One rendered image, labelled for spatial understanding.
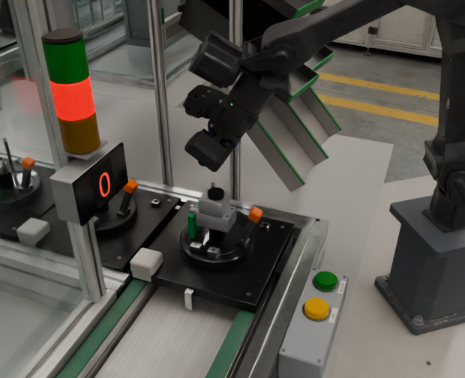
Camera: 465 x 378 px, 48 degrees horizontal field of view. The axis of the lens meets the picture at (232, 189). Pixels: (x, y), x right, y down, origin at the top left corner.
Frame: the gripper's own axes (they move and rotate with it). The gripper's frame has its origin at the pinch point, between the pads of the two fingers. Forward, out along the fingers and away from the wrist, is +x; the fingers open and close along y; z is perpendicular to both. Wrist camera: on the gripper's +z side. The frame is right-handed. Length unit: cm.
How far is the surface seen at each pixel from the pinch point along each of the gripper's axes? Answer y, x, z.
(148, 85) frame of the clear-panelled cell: -86, 59, 37
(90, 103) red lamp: 18.8, -8.6, 15.3
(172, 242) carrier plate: 2.3, 21.4, -4.4
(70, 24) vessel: -60, 40, 60
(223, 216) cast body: 1.4, 8.7, -8.8
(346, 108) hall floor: -286, 109, -48
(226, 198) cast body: -0.3, 6.4, -7.3
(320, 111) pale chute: -48, 6, -14
